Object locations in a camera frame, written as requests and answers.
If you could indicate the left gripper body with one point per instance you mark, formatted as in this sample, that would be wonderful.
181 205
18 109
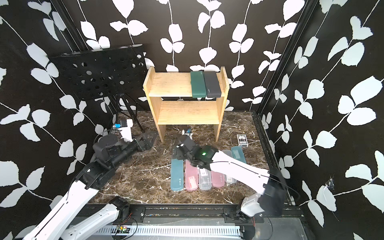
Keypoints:
136 142

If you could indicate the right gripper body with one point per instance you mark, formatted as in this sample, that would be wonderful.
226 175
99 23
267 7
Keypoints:
179 155

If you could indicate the light blue pencil case top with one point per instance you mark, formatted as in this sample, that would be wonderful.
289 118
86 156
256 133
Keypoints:
177 175

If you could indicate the pink pencil case top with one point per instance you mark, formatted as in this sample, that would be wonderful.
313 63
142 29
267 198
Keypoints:
191 177

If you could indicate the pink pencil case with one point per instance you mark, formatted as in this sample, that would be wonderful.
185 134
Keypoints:
218 179
191 177

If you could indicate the teal pencil case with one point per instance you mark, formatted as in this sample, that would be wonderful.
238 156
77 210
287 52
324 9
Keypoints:
238 154

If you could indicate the dark green pencil case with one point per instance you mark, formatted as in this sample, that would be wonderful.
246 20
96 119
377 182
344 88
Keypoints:
198 84

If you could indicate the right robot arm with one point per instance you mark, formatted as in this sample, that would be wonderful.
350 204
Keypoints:
270 188

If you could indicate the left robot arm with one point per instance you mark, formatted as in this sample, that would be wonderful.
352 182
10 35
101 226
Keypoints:
110 154

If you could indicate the wooden two-tier shelf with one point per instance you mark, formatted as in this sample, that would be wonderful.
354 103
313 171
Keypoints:
174 84

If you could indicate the dark grey pencil case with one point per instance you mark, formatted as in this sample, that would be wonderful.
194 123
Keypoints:
212 85

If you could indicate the small printed card box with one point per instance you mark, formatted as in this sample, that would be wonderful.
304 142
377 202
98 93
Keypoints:
242 140

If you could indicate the black perforated music stand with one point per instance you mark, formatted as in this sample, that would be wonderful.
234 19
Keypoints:
114 73

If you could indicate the small circuit board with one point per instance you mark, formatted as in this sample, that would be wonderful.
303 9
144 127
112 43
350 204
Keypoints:
121 230

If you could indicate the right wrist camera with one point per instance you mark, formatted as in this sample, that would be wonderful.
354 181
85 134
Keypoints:
186 138

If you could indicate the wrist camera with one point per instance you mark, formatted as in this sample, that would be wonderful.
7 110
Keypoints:
124 127
186 138

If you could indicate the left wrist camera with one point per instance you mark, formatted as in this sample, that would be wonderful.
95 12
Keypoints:
124 127

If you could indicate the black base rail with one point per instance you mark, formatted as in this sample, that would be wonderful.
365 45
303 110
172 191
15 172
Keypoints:
225 212

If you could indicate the white ribbed cable duct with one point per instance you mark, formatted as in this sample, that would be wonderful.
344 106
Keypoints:
175 231

